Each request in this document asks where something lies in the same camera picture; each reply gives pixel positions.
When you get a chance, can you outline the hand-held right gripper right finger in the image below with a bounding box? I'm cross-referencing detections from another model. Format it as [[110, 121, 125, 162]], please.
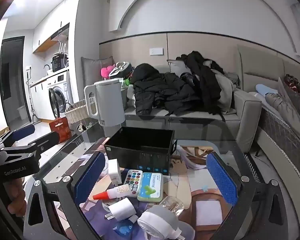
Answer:
[[195, 152, 288, 240]]

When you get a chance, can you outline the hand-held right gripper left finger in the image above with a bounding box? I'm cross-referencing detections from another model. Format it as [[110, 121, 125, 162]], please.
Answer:
[[22, 152, 107, 240]]

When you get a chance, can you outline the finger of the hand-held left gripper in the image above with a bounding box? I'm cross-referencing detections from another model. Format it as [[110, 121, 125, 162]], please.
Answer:
[[1, 131, 60, 159], [0, 124, 36, 147]]

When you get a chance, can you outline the white sponge block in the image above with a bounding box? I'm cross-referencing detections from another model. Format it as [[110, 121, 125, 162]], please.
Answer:
[[107, 159, 122, 186]]

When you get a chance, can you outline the glue bottle with orange cap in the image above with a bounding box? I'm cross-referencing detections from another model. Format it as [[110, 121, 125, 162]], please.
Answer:
[[92, 184, 133, 200]]

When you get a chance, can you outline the white remote with coloured buttons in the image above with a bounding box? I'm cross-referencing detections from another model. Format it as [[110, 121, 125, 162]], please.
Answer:
[[122, 169, 143, 196]]

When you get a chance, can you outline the white plug adapter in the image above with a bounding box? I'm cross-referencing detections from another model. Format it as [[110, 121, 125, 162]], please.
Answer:
[[104, 197, 138, 222]]

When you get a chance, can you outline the black storage box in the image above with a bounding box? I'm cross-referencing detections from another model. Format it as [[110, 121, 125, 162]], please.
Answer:
[[104, 127, 177, 176]]

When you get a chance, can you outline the teal lidded box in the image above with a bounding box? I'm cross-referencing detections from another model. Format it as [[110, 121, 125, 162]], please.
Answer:
[[137, 172, 164, 203]]

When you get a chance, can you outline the grey and white round fan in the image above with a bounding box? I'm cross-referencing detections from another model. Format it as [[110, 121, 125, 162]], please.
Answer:
[[137, 204, 179, 238]]

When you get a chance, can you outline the person's left hand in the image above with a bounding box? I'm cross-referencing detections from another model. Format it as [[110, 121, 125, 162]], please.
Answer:
[[6, 177, 27, 213]]

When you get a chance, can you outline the red gift box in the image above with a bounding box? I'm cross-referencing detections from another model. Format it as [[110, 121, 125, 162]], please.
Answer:
[[49, 117, 72, 143]]

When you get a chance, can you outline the white trash bin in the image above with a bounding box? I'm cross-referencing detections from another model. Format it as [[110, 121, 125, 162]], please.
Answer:
[[17, 105, 28, 121]]

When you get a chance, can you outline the mop on stand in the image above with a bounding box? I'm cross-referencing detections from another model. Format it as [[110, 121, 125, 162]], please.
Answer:
[[27, 71, 40, 124]]

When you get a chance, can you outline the white base cabinet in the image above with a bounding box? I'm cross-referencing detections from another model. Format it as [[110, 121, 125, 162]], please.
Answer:
[[30, 76, 49, 120]]

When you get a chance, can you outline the woven wicker basket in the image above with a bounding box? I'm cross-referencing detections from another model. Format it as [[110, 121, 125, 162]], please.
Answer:
[[64, 99, 90, 132]]

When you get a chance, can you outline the printed table mat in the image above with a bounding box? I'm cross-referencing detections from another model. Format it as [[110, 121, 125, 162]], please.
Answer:
[[79, 137, 243, 240]]

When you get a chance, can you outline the dark door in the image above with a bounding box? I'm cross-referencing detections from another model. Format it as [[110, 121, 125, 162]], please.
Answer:
[[0, 36, 32, 130]]

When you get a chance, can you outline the white washing machine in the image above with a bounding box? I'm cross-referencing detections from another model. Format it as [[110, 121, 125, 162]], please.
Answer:
[[46, 74, 74, 119]]

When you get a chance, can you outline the blue plastic item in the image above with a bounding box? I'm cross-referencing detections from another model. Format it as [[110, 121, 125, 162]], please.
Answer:
[[112, 221, 135, 237]]

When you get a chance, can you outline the grey sofa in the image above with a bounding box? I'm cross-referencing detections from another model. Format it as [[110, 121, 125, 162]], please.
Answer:
[[81, 55, 263, 153]]

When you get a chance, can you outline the white electric kettle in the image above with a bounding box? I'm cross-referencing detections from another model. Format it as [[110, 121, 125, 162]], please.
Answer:
[[84, 78, 127, 127]]

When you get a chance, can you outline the black countertop appliance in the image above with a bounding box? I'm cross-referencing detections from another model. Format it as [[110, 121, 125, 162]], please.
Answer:
[[52, 54, 68, 73]]

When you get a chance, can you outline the grey square cushion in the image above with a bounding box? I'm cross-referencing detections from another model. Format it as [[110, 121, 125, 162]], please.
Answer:
[[81, 56, 115, 90]]

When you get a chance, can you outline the pink plush toy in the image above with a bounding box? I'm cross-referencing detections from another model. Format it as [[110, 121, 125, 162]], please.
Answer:
[[101, 64, 117, 79]]

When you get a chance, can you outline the grey garment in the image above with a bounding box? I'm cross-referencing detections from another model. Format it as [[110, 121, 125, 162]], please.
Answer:
[[212, 69, 240, 115]]

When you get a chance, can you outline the black clothing pile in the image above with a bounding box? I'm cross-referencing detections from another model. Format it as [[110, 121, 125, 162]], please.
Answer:
[[175, 51, 223, 115]]

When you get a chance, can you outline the grey duvet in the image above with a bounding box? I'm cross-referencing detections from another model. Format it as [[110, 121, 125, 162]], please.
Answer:
[[265, 77, 300, 140]]

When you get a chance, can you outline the light blue pillow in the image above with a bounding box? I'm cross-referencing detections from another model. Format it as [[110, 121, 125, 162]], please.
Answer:
[[255, 84, 278, 97]]

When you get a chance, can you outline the black puffer jacket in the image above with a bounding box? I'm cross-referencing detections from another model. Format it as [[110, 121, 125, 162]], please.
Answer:
[[131, 64, 208, 117]]

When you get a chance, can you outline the black and white helmet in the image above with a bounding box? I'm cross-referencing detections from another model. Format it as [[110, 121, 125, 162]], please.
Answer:
[[108, 61, 132, 78]]

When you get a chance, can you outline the black range hood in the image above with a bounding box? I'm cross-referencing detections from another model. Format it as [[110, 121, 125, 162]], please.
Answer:
[[50, 22, 70, 42]]

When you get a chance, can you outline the white upper cabinet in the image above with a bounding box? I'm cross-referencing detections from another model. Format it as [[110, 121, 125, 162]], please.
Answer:
[[32, 0, 82, 54]]

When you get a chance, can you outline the patterned dark red cloth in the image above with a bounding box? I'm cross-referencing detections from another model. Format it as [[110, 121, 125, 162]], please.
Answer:
[[284, 74, 300, 92]]

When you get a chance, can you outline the grey cushion with dark trim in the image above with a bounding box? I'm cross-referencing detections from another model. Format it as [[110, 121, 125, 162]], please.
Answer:
[[167, 59, 188, 76]]

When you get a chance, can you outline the grey upholstered bed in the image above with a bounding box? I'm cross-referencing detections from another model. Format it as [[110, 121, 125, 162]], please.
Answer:
[[236, 44, 300, 180]]

